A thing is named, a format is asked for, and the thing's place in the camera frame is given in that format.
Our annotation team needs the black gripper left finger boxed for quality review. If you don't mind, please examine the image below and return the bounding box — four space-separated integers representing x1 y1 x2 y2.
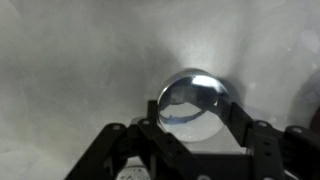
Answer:
64 99 214 180

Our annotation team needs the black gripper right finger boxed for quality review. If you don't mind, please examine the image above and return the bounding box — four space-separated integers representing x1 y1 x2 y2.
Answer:
216 98 320 180

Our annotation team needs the dark brown candle cup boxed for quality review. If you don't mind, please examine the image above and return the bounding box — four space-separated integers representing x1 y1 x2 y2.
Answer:
309 105 320 134

